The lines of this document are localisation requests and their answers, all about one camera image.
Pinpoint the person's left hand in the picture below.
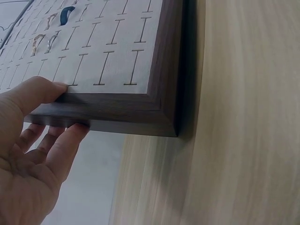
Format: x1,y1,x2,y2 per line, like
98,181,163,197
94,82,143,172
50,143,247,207
0,76,91,225

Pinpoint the dark wood framed ring tray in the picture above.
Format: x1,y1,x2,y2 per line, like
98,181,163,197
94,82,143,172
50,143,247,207
0,0,205,142

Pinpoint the gold ring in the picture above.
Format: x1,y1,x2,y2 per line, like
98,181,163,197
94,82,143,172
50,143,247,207
43,13,58,31
30,33,46,57

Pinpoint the silver pearl ring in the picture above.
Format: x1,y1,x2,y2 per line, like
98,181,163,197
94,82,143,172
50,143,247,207
45,31,60,53

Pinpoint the dark blue ring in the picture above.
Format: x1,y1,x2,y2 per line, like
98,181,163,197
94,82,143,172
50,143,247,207
60,6,76,26

